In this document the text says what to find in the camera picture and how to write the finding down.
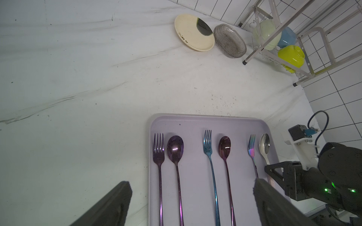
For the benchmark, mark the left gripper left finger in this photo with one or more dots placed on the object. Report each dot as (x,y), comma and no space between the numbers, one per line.
(111,210)

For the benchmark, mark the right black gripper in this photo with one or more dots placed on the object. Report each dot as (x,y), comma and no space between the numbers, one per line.
(297,183)

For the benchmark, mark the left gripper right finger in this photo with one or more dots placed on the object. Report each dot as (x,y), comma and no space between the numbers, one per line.
(274,209)

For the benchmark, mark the pink handled spoon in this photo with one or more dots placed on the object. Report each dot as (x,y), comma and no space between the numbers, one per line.
(264,147)

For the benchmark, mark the purple fork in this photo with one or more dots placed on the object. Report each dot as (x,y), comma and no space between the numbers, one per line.
(158,158)

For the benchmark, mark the dark purple spoon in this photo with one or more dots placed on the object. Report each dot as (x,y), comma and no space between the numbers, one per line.
(224,149)

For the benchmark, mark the lilac placemat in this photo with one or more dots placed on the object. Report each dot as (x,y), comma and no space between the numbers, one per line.
(196,176)

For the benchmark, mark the blue fork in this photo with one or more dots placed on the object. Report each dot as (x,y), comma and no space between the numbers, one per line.
(207,148)

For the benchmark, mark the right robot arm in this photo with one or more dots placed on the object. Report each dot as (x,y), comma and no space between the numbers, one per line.
(333,176)

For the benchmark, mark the lime green bowl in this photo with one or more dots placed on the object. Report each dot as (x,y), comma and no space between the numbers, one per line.
(293,55)

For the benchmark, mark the blue bowl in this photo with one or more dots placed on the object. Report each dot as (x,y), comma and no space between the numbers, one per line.
(288,37)

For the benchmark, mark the metal dish rack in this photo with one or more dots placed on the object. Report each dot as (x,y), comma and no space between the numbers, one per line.
(311,38)

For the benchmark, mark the pale green bowl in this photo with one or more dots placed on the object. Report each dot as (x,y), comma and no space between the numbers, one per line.
(267,27)

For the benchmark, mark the cream plate with dark patch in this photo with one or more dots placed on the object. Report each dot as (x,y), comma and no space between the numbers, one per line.
(194,32)

